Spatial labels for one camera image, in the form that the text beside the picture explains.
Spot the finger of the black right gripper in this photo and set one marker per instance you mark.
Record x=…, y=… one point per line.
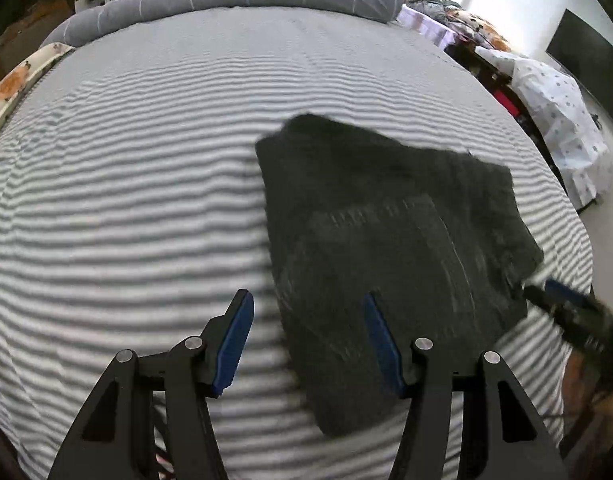
x=562, y=296
x=541, y=304

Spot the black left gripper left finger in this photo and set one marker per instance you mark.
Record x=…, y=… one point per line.
x=224, y=339

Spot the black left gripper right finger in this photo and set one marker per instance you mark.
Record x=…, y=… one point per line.
x=388, y=356

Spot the black denim pants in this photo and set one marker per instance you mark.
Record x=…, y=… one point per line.
x=435, y=234

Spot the grey white striped bedsheet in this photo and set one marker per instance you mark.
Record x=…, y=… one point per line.
x=131, y=210

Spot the white patterned cloth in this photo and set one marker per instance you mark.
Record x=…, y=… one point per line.
x=556, y=105

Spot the black television screen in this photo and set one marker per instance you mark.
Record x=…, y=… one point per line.
x=586, y=55

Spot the pile of colourful clothes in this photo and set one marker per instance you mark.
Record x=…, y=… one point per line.
x=444, y=22

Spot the floral white pillow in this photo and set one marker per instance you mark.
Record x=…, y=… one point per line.
x=23, y=77

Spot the brown wooden headboard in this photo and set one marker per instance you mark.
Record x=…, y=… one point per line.
x=28, y=28

